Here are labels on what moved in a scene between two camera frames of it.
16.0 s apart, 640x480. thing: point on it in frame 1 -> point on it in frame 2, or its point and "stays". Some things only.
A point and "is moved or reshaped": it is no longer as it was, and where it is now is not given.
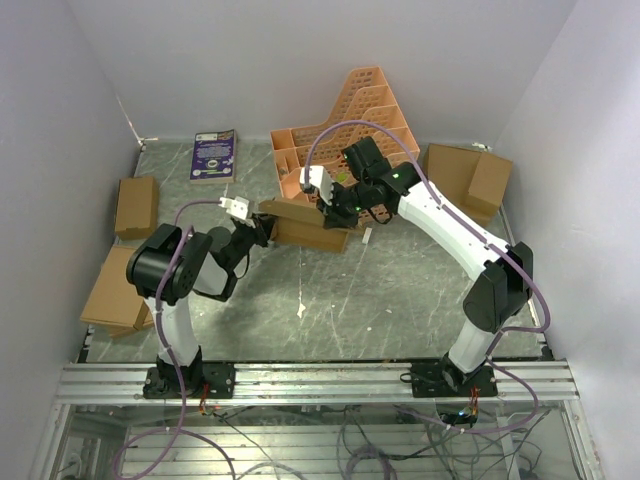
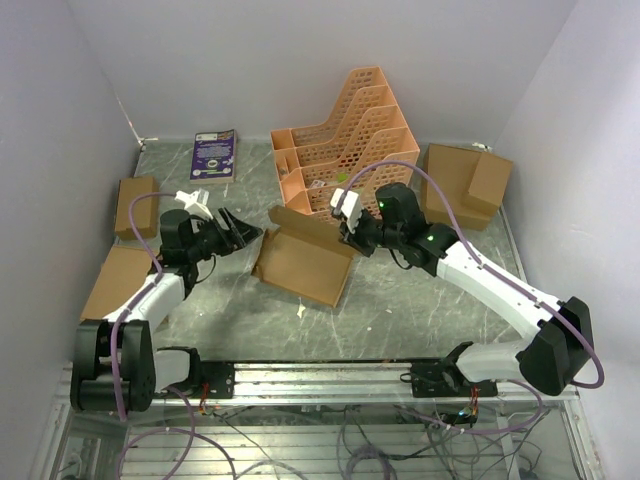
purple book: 213,157 stays
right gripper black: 333,218 -> 355,239
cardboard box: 115,304 stays
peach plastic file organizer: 367,110 stays
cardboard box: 299,222 is moved or reshaped
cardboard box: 475,178 stays
